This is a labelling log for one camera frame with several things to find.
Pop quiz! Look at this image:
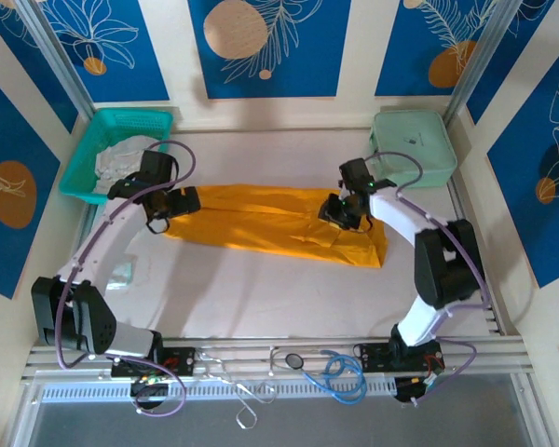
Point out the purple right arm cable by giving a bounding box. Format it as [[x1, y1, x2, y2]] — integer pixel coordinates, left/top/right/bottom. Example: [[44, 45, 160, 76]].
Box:
[[365, 151, 494, 406]]

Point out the white slotted cable duct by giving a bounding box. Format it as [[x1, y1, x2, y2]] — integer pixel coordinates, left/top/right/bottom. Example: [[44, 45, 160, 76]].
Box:
[[41, 379, 397, 402]]

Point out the mint green storage case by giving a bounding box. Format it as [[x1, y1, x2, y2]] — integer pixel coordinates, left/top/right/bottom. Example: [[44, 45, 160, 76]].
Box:
[[368, 110, 458, 190]]

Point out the packaged pale green cloth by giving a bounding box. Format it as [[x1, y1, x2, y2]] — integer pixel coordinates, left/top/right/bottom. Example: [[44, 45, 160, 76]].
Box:
[[105, 259, 137, 291]]

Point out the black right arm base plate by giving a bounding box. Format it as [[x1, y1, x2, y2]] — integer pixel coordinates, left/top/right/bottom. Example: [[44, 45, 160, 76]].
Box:
[[353, 341, 446, 373]]

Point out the aluminium frame post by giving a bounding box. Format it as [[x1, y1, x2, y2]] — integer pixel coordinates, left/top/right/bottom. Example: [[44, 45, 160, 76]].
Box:
[[444, 0, 525, 123], [16, 0, 97, 118]]

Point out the silver loose wire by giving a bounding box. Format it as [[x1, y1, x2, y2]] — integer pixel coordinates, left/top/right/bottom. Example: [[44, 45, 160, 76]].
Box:
[[198, 351, 279, 429]]

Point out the aluminium frame rail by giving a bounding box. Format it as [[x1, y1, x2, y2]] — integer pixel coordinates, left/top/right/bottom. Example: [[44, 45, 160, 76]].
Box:
[[20, 335, 527, 381]]

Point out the yellow t-shirt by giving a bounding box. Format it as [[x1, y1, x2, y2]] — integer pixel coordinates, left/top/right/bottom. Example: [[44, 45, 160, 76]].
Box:
[[161, 184, 389, 269]]

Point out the blue coiled cable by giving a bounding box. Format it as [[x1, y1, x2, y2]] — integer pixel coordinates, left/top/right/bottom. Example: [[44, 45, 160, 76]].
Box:
[[305, 348, 369, 405]]

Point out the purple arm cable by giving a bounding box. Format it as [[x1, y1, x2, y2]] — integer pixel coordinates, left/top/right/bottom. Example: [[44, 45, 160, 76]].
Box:
[[365, 151, 494, 406], [55, 139, 198, 416]]

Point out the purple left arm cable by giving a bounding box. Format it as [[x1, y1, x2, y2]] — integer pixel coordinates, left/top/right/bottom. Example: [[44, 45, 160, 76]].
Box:
[[55, 139, 198, 416]]

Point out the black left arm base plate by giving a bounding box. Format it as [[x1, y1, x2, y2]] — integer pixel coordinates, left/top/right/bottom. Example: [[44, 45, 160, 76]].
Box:
[[110, 346, 197, 379]]

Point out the teal plastic basket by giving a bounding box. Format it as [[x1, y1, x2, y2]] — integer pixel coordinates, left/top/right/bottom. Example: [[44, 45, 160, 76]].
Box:
[[58, 108, 174, 208]]

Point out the white crumpled t-shirt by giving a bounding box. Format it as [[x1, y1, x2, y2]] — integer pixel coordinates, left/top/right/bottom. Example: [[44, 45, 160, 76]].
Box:
[[94, 134, 162, 193]]

